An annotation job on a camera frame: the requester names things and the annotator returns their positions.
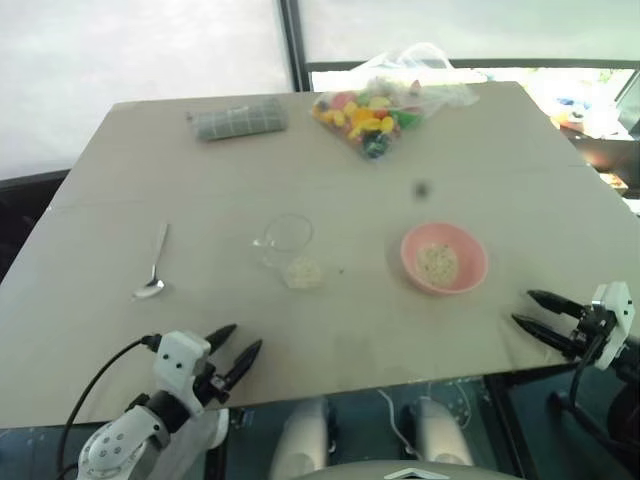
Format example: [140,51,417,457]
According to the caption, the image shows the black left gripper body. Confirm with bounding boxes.
[192,363,236,406]

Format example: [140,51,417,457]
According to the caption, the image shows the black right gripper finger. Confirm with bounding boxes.
[526,289,585,318]
[510,313,576,359]

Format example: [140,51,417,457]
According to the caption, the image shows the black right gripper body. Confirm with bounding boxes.
[564,304,610,362]

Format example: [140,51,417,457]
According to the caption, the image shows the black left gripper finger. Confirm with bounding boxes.
[206,323,238,359]
[225,339,264,395]

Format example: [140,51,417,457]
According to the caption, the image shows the silver metal spoon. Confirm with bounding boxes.
[131,222,171,301]

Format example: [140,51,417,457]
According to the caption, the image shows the pink bowl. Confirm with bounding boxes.
[399,222,490,297]

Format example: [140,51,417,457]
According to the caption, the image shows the silver robot left leg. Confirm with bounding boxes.
[269,398,332,480]

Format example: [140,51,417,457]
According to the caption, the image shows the silver robot leg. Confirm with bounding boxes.
[269,398,332,480]
[412,398,475,467]

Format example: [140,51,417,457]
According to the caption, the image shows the clear glass cup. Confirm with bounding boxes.
[250,213,324,291]

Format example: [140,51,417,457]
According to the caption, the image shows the silver robot right leg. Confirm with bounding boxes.
[412,398,475,467]

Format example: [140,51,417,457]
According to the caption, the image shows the cluttered background desk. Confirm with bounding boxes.
[548,69,640,199]

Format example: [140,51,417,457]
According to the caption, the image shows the grey robot torso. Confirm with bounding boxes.
[319,459,529,480]

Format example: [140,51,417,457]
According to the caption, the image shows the dark monitor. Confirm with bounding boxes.
[616,69,640,142]

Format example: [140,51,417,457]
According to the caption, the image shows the rolled grey checked cloth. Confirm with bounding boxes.
[186,96,291,145]

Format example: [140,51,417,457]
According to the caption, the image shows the dark background furniture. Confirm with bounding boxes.
[0,168,72,284]

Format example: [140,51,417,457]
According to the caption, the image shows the clear bag of toy fruit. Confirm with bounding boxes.
[311,42,482,162]

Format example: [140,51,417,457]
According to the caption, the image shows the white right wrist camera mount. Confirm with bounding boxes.
[590,281,636,372]

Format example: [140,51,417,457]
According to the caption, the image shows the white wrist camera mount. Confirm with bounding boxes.
[590,281,636,372]
[152,330,213,417]

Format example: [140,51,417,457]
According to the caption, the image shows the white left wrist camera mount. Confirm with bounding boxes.
[152,330,213,417]

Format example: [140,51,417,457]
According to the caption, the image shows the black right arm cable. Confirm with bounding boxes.
[568,333,640,454]

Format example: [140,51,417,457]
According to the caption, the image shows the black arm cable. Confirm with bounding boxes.
[56,335,162,480]
[568,333,640,454]

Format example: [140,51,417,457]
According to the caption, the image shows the black table frame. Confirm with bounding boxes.
[483,364,640,480]

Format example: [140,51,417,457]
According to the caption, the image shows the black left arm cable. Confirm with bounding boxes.
[56,335,162,480]

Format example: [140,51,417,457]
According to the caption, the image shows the white cable under table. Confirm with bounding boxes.
[376,388,417,454]

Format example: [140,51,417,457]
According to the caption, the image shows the black horizontal window rail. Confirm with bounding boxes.
[306,58,640,74]

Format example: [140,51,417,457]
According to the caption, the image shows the black window frame post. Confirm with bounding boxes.
[276,0,314,94]

